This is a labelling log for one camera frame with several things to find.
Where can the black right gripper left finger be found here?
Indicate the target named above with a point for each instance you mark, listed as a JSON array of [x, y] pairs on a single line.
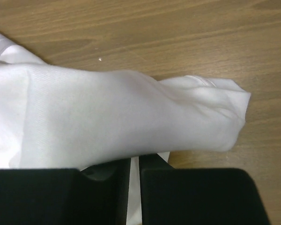
[[108, 192]]

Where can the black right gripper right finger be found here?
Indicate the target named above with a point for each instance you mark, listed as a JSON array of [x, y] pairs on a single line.
[[153, 190]]

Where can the white printed t shirt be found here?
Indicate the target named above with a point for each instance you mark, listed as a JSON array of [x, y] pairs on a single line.
[[57, 117]]

